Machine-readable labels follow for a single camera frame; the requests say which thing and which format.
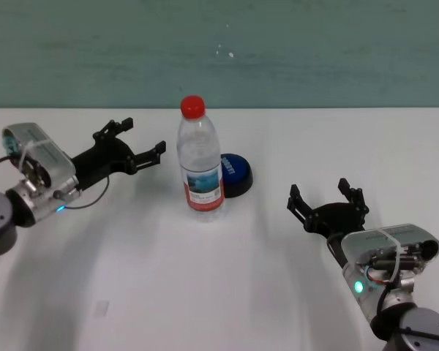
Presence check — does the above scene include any clear water bottle red cap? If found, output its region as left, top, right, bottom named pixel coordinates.
left=177, top=95, right=226, bottom=224

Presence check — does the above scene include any dark right gripper cable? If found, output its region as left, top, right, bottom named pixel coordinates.
left=375, top=273, right=402, bottom=325

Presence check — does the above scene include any dark gripper cable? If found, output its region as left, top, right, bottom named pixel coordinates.
left=0, top=155, right=110, bottom=211
left=375, top=273, right=402, bottom=325

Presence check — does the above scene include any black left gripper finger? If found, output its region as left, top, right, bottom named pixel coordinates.
left=127, top=140, right=168, bottom=173
left=92, top=116, right=135, bottom=143

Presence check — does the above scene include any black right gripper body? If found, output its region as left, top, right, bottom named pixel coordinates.
left=304, top=201, right=369, bottom=271

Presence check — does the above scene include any white zip tie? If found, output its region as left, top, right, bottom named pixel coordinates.
left=376, top=227, right=403, bottom=284
left=17, top=138, right=54, bottom=173

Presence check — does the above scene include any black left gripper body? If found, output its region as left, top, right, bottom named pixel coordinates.
left=72, top=137, right=139, bottom=191

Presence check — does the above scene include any dark left gripper cable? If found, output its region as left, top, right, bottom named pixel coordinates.
left=0, top=155, right=110, bottom=211

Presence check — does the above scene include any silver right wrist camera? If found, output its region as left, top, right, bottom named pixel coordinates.
left=340, top=223, right=439, bottom=274

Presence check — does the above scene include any blue push button black base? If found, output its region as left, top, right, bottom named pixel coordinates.
left=219, top=153, right=254, bottom=200

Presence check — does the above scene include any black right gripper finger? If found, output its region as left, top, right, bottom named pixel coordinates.
left=287, top=184, right=318, bottom=230
left=337, top=178, right=370, bottom=216

